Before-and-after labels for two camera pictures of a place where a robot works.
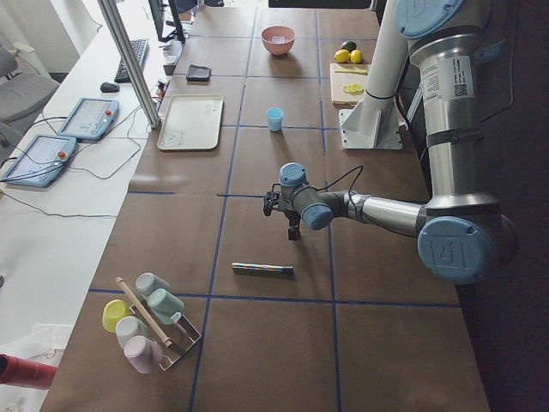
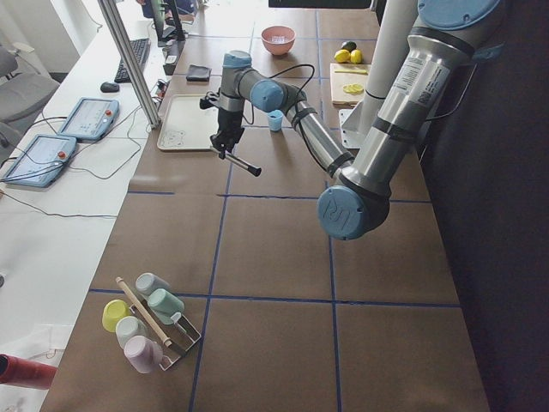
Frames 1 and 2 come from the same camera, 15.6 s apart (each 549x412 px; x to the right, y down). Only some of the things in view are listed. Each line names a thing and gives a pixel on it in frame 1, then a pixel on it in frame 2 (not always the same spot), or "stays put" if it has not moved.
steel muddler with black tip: (278, 269) -> (254, 170)
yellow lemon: (342, 56) stays put
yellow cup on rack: (113, 311) stays put
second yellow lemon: (356, 57) stays put
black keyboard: (141, 49) stays put
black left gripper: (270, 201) -> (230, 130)
